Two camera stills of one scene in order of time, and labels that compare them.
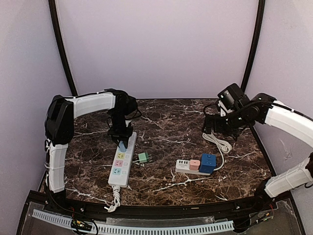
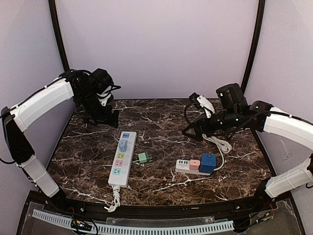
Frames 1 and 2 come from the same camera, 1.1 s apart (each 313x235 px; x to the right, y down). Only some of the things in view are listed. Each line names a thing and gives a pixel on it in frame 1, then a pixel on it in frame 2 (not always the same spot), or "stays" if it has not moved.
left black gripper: x=120 y=133 to x=103 y=117
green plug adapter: x=144 y=157 stays
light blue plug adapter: x=122 y=146 stays
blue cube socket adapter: x=208 y=162 stays
